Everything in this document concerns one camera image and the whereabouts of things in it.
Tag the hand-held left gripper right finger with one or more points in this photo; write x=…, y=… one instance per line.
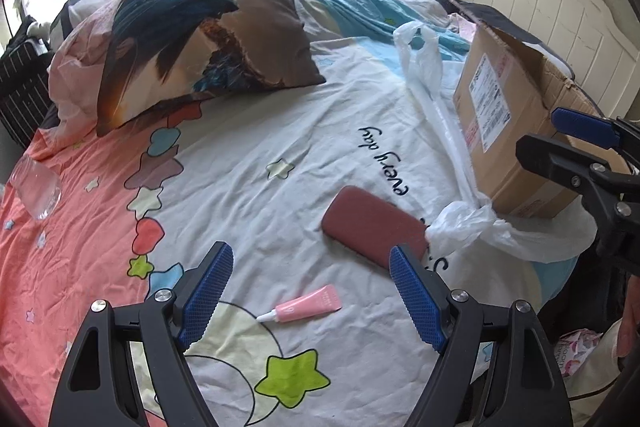
x=417, y=297

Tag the pink tube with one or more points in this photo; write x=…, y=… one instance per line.
x=310, y=304

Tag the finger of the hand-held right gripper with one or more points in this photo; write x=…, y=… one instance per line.
x=555, y=162
x=585, y=127

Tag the pink floral packet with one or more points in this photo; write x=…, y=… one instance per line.
x=575, y=349

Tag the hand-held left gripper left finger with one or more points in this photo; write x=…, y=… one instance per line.
x=205, y=297

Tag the clear plastic cup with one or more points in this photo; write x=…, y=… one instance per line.
x=37, y=192

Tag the white bed headboard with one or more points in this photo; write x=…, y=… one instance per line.
x=575, y=7

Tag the black striped basket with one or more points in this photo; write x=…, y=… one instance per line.
x=20, y=82

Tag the brown printed pillow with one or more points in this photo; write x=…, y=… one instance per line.
x=200, y=32

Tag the white plastic bag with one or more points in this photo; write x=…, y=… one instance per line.
x=500, y=227

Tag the brown cardboard box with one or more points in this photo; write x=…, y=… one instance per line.
x=530, y=127

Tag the dark red case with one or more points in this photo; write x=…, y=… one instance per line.
x=370, y=222

